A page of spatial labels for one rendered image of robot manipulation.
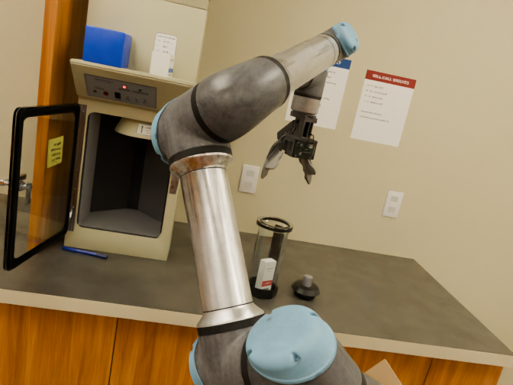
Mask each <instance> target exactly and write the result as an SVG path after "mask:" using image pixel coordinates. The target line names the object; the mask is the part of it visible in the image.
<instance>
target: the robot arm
mask: <svg viewBox="0 0 513 385"><path fill-rule="evenodd" d="M358 48H359V40H358V37H357V34H356V32H355V30H354V29H353V27H352V26H351V25H350V24H349V23H347V22H345V21H342V22H340V23H338V24H336V25H333V26H331V28H329V29H328V30H326V31H325V32H323V33H321V34H318V35H316V36H314V37H312V38H310V39H307V40H305V41H303V42H301V43H300V44H297V45H295V46H293V47H290V48H289V49H287V50H284V51H282V52H280V53H276V54H275V55H273V56H272V57H271V56H258V57H255V58H253V59H251V60H248V61H245V62H242V63H239V64H237V65H234V66H230V67H228V68H226V69H223V70H220V71H218V72H216V73H213V74H211V75H210V76H208V77H206V78H204V79H203V80H202V81H201V82H199V83H198V84H197V85H195V86H193V87H192V88H191V89H189V90H188V91H187V92H185V93H183V94H182V95H181V96H179V97H178V98H176V99H173V100H172V101H170V102H168V103H167V104H166V105H165V106H164V107H163V108H162V109H161V110H160V111H159V112H158V113H157V114H156V116H155V118H154V120H153V123H152V125H151V141H152V144H153V148H154V150H155V151H156V153H157V154H159V155H160V156H161V158H160V159H161V160H162V161H164V162H165V163H167V164H169V171H170V172H171V173H173V174H175V175H176V176H177V177H178V178H180V183H181V187H182V196H183V200H184V205H185V210H186V218H187V222H188V227H189V235H190V239H191V244H192V252H193V257H194V262H195V269H196V274H197V279H198V287H199V292H200V296H201V301H202V308H203V315H202V317H201V319H200V320H199V322H198V324H197V325H196V327H197V332H198V338H197V339H196V340H195V342H194V344H193V345H192V347H193V349H192V351H190V354H189V371H190V374H191V377H192V381H193V383H194V384H195V385H383V384H381V383H380V382H378V381H376V380H374V379H373V378H371V377H369V376H368V375H366V374H364V373H363V372H362V371H361V370H360V369H359V368H358V366H357V365H356V363H355V362H354V361H353V359H352V358H351V356H350V355H349V354H348V353H347V351H346V350H345V349H344V347H343V346H342V344H341V343H340V342H339V341H338V340H337V338H336V337H335V335H334V333H333V331H332V329H331V327H330V326H329V325H328V324H327V323H326V322H325V321H324V320H322V319H321V318H320V317H319V315H318V314H317V313H316V312H314V311H313V310H311V309H309V308H308V307H305V306H300V305H288V306H281V307H279V308H277V309H274V310H273V311H272V313H271V314H270V315H268V314H264V311H263V310H262V309H261V308H259V307H258V306H256V305H255V304H254V303H253V299H252V295H251V291H250V284H249V280H248V276H247V268H246V264H245V260H244V253H243V248H242V244H241V240H240V233H239V229H238V225H237V218H236V214H235V210H234V203H233V199H232V195H231V188H230V183H229V179H228V175H227V169H228V167H229V166H230V165H231V163H232V161H233V155H232V151H231V142H232V141H235V140H237V139H238V138H240V137H242V136H244V135H245V134H246V133H248V132H249V131H251V130H252V129H253V128H255V127H256V126H257V125H258V124H259V123H260V122H261V121H262V120H264V119H265V118H266V117H267V116H268V115H270V114H271V113H272V112H274V111H275V110H276V109H277V108H278V107H280V106H281V105H283V104H284V103H285V102H286V100H287V99H288V97H289V94H290V92H293V91H294V90H295V91H294V95H293V98H292V104H291V110H292V111H291V112H290V115H291V116H293V117H295V120H292V121H291V122H289V123H288V124H287V125H286V126H285V127H284V128H282V129H281V130H280V131H278V132H277V139H278V141H276V142H275V143H274V144H273V145H272V147H271V148H270V150H269V153H268V154H267V156H266V160H265V163H264V165H263V169H262V173H261V178H262V179H263V178H264V177H265V176H266V175H267V173H268V171H269V170H274V169H275V168H276V167H277V166H278V165H279V160H280V159H281V158H282V155H283V154H287V155H289V156H290V157H294V158H299V159H298V160H299V163H300V164H301V165H302V166H303V171H304V173H305V180H306V182H307V183H308V185H309V184H310V183H311V178H312V175H315V174H316V171H315V168H314V167H313V166H312V165H311V160H313V159H314V157H315V151H316V147H317V144H318V142H317V141H316V140H314V135H313V134H312V133H311V132H312V128H313V125H314V123H315V124H317V120H318V119H317V118H316V117H317V116H315V115H317V114H318V109H319V107H320V106H321V104H320V103H321V97H322V94H323V91H324V85H325V81H326V78H327V75H328V68H329V67H331V66H333V65H334V64H336V63H338V62H339V61H341V60H343V59H345V58H346V57H349V55H351V54H353V53H355V52H356V51H357V50H358ZM312 135H313V139H312V138H311V136H312ZM314 149H315V150H314ZM282 150H284V151H285V153H283V152H282ZM313 152H314V153H313Z"/></svg>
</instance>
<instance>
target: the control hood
mask: <svg viewBox="0 0 513 385"><path fill-rule="evenodd" d="M70 66H71V70H72V73H73V80H74V84H75V88H76V94H77V95H79V96H83V97H87V98H91V99H99V100H103V101H107V102H115V103H119V104H123V105H131V106H135V107H139V108H147V109H151V110H155V111H160V110H161V109H162V108H163V107H164V106H165V105H166V104H167V103H168V102H170V101H172V100H173V99H176V98H178V97H179V96H181V95H182V94H183V93H185V92H187V91H188V90H189V89H191V88H192V87H193V86H195V82H191V81H187V80H183V79H177V78H169V77H164V76H157V75H153V74H150V73H146V72H142V71H138V70H131V69H126V68H117V67H113V66H106V65H102V64H98V63H91V62H87V61H84V60H80V59H72V58H71V60H70ZM84 73H85V74H89V75H93V76H100V77H105V78H109V79H116V80H120V81H124V82H129V83H136V84H140V85H144V86H151V87H155V88H156V108H150V107H146V106H141V105H134V104H130V103H125V102H118V101H114V100H110V99H102V98H98V97H94V96H89V95H88V94H87V90H86V81H85V77H84Z"/></svg>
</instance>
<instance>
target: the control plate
mask: <svg viewBox="0 0 513 385"><path fill-rule="evenodd" d="M84 77H85V85H86V90H87V94H88V95H89V96H94V97H98V98H102V99H110V100H114V101H118V102H125V103H130V104H134V105H141V106H146V107H150V108H156V88H155V87H151V86H144V85H140V84H136V83H132V82H124V81H120V80H116V79H109V78H105V77H100V76H93V75H89V74H85V73H84ZM122 86H126V89H124V88H123V87H122ZM138 89H142V91H141V92H139V91H138ZM93 90H96V91H97V92H93ZM103 92H108V95H104V94H103ZM115 92H119V93H120V94H121V99H116V98H115ZM127 96H129V97H130V98H129V99H127ZM135 98H138V100H136V99H135ZM144 99H146V100H147V101H146V102H145V101H144Z"/></svg>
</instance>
